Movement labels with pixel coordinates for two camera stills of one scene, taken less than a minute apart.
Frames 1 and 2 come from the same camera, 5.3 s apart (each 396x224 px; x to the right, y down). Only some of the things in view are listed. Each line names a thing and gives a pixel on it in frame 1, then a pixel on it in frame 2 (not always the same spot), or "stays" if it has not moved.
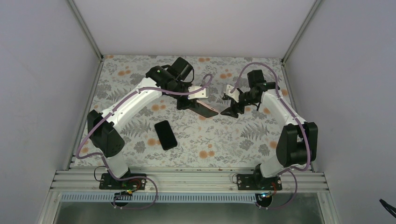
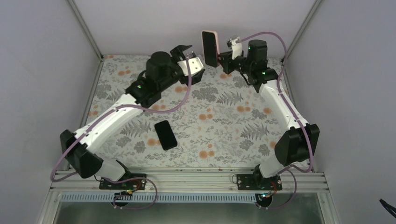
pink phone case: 205,110 → 211,48
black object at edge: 385,204 stays
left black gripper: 180,105 → 177,53
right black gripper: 234,106 → 226,63
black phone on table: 165,134 stays
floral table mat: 160,134 stays
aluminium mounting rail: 90,181 stays
